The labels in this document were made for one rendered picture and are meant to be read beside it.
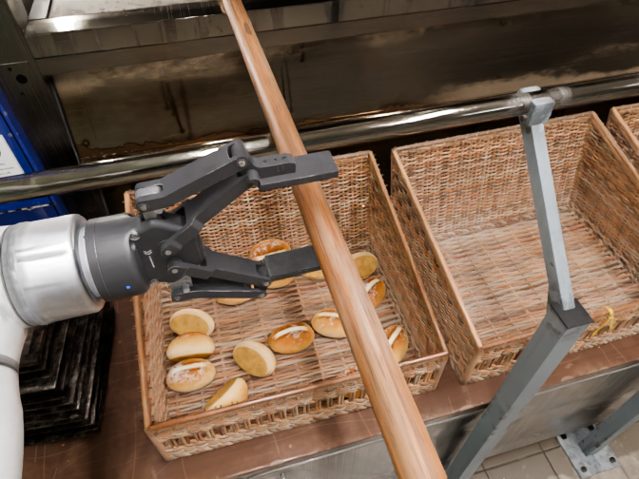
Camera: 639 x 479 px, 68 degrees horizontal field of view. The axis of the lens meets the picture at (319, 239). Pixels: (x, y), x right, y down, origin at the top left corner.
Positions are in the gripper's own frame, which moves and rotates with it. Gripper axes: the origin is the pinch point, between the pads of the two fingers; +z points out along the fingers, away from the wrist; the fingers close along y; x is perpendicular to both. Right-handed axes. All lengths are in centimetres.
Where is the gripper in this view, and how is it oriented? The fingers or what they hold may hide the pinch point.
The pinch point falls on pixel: (316, 216)
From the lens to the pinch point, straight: 46.3
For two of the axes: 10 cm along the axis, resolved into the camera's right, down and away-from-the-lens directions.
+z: 9.6, -2.0, 1.9
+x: 2.8, 7.1, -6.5
